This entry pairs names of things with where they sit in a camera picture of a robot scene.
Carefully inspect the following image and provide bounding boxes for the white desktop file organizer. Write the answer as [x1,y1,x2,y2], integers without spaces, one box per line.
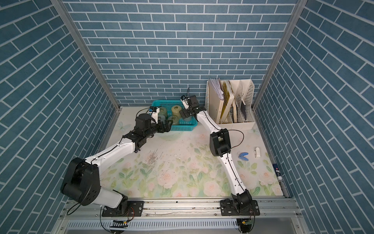
[205,80,255,130]

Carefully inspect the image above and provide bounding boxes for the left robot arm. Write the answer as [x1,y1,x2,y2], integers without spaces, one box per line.
[60,106,172,216]

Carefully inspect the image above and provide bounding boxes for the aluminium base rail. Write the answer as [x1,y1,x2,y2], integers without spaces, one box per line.
[52,197,308,234]

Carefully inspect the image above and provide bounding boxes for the floral table mat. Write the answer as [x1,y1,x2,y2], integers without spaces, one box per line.
[101,124,283,198]

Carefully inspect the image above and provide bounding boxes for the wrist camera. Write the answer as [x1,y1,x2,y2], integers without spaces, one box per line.
[148,106,161,124]
[181,95,191,109]

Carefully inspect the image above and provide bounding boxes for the teal plastic basket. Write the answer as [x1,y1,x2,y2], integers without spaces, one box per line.
[151,100,198,131]

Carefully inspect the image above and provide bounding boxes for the white small device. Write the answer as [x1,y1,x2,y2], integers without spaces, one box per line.
[254,147,261,159]

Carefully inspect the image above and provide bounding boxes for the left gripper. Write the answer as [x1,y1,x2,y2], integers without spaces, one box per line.
[143,119,173,139]

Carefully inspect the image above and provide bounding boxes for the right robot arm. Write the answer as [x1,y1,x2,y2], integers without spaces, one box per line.
[180,95,260,216]

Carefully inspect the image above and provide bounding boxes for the green tea canister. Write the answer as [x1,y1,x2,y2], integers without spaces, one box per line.
[158,106,168,118]
[168,115,179,126]

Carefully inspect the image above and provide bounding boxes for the papers in organizer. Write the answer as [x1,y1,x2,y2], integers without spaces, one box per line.
[208,79,224,100]

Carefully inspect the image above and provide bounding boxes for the dark marker pen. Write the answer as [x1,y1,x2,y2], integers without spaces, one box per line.
[273,163,283,181]

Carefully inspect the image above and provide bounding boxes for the yellow tea canister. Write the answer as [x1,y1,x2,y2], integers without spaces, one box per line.
[171,105,182,119]

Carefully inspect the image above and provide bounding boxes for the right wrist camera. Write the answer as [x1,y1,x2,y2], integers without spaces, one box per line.
[181,95,191,109]

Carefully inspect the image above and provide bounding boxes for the blue plastic clip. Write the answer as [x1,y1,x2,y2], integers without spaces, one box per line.
[238,152,249,161]

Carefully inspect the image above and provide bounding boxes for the yellow book in organizer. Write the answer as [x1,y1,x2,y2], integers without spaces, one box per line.
[221,81,235,123]

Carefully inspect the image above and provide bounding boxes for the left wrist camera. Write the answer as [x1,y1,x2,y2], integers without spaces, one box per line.
[148,106,161,124]

